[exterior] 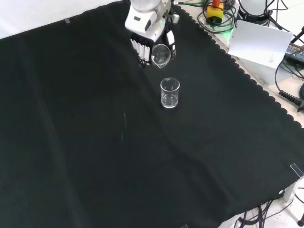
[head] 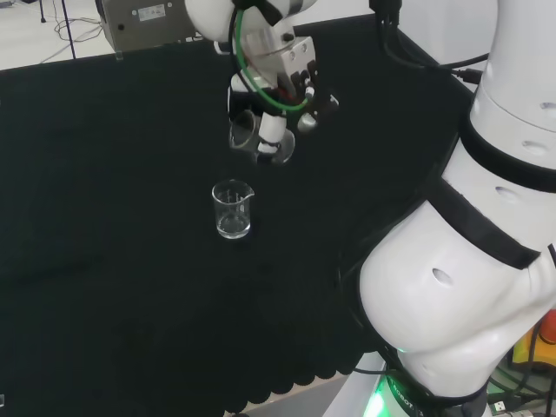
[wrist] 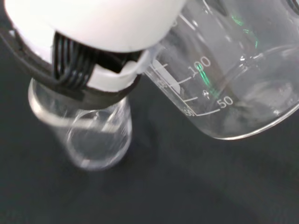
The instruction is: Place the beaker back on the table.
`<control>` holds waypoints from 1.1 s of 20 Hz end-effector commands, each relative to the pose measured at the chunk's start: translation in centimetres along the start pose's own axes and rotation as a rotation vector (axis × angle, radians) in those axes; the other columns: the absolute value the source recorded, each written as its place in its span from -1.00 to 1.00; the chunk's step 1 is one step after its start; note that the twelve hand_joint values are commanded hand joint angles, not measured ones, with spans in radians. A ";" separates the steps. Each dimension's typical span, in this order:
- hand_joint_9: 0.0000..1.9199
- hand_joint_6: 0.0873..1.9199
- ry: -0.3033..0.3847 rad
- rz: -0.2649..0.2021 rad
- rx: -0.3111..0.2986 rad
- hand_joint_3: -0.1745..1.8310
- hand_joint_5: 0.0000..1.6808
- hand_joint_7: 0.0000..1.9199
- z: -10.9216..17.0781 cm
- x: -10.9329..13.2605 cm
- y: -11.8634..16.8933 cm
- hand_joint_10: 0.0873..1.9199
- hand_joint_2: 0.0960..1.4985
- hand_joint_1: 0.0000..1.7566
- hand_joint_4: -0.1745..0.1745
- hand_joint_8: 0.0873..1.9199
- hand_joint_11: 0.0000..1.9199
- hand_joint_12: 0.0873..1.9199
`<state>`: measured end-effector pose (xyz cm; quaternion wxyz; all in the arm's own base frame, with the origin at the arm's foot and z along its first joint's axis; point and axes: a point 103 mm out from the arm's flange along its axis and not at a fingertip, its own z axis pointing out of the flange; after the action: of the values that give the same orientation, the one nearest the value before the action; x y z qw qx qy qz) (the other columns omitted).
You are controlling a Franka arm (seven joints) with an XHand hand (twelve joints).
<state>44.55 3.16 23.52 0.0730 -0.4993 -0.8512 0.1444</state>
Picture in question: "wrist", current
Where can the black robot hand white plates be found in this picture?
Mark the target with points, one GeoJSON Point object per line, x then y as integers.
{"type": "Point", "coordinates": [98, 23]}

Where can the clear glass beaker with spout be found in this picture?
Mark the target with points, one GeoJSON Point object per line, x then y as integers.
{"type": "Point", "coordinates": [98, 144]}

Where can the black bench cloth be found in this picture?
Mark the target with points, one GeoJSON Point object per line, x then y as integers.
{"type": "Point", "coordinates": [187, 186]}

